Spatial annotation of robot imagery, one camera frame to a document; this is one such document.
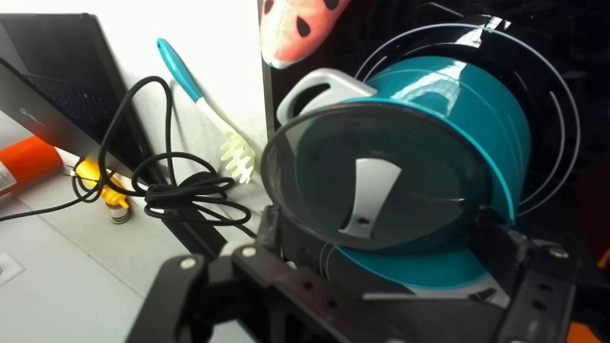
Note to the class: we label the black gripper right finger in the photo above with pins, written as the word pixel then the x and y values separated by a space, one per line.
pixel 502 254

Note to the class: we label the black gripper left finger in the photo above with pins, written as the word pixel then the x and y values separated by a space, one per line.
pixel 270 229

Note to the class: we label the teal cooking pot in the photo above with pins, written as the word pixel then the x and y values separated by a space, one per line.
pixel 483 107

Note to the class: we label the small yellow object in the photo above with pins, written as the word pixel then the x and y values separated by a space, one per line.
pixel 111 193

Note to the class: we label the watermelon plush toy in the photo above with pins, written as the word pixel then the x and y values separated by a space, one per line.
pixel 298 31

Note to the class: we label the red orange bottle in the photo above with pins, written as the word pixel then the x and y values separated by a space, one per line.
pixel 30 163

